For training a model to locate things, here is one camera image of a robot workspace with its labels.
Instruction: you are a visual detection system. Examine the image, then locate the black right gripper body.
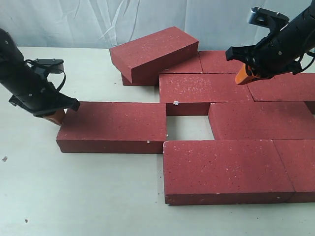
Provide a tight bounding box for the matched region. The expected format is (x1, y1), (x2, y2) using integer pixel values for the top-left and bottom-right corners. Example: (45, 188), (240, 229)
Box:
(225, 1), (315, 80)

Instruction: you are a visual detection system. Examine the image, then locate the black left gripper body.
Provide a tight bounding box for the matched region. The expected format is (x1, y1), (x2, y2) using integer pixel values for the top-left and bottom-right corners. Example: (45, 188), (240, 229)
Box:
(9, 82), (80, 118)

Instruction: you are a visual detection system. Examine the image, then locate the white-speckled red brick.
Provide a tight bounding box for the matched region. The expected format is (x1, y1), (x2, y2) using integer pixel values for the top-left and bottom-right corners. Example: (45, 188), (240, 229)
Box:
(159, 73), (253, 116)

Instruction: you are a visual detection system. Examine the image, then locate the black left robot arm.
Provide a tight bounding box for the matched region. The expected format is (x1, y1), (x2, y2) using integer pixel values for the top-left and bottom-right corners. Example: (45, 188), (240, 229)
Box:
(0, 29), (80, 125)

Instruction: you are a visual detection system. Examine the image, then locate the middle row red brick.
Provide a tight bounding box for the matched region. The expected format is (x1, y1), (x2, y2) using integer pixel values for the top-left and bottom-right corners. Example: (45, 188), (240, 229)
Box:
(208, 102), (315, 140)

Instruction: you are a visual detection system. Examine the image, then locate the white backdrop curtain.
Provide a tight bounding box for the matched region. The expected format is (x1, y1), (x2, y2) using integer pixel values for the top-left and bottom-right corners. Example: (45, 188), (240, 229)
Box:
(0, 0), (310, 50)

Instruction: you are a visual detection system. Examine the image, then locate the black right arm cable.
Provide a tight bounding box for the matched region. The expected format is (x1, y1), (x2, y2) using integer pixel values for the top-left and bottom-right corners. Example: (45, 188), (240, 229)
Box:
(292, 46), (315, 74)

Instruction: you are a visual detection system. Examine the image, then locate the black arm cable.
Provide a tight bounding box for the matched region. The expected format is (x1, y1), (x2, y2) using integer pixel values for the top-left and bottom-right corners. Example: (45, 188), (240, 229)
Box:
(292, 46), (315, 74)
(24, 58), (67, 93)

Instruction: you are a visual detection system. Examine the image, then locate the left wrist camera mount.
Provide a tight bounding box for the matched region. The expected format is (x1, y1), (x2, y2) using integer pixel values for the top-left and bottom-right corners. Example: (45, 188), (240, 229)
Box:
(31, 59), (64, 74)

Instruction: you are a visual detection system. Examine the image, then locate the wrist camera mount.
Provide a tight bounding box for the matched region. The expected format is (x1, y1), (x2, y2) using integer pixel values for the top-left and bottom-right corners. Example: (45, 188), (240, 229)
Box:
(248, 7), (289, 31)
(31, 59), (64, 74)

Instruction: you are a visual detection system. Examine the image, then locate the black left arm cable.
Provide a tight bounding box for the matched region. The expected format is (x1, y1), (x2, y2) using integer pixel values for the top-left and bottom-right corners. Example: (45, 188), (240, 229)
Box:
(24, 58), (67, 93)

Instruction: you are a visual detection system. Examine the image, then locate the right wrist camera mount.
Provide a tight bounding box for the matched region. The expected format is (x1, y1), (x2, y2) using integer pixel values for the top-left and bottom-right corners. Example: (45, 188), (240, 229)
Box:
(248, 7), (289, 31)

